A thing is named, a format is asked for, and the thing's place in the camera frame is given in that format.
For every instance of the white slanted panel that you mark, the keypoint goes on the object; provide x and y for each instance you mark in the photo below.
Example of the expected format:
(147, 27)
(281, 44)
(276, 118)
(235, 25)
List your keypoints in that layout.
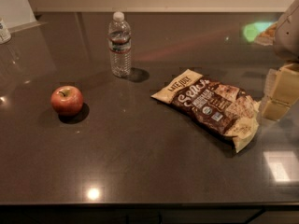
(18, 15)

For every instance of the brown chip bag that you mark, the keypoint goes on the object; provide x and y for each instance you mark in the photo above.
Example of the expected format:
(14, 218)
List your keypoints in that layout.
(226, 110)

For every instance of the clear plastic water bottle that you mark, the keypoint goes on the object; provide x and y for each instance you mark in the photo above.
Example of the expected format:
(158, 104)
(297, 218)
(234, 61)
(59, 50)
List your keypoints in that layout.
(119, 44)

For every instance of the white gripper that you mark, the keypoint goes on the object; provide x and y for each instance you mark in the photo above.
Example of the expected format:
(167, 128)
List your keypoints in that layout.
(288, 34)

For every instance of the red apple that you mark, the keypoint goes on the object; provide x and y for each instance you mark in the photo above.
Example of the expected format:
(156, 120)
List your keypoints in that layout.
(67, 100)

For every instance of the white container with label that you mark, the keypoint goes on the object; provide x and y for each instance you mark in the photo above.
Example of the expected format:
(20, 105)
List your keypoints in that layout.
(5, 34)

